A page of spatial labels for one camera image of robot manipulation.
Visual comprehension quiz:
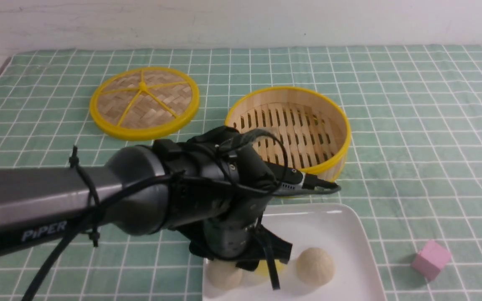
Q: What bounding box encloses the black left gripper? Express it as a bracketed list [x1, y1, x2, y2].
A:
[189, 213, 293, 272]

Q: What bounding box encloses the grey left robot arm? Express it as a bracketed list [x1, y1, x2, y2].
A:
[0, 126, 292, 270]

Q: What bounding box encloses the cream ridged steamed bun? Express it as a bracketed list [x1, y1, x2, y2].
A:
[296, 247, 336, 287]

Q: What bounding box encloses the yellow steamed bun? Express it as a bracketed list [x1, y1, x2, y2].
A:
[256, 260, 287, 277]

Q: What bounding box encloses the white square plate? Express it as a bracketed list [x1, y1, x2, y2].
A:
[202, 203, 386, 301]

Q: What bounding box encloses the yellow-rimmed bamboo steamer basket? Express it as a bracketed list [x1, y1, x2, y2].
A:
[225, 87, 352, 196]

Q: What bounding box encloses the yellow-rimmed bamboo steamer lid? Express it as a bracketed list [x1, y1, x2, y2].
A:
[89, 66, 200, 141]

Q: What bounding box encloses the pink cube block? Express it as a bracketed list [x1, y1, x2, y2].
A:
[411, 240, 452, 282]

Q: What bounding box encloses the green checkered tablecloth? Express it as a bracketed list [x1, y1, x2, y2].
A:
[0, 45, 482, 301]

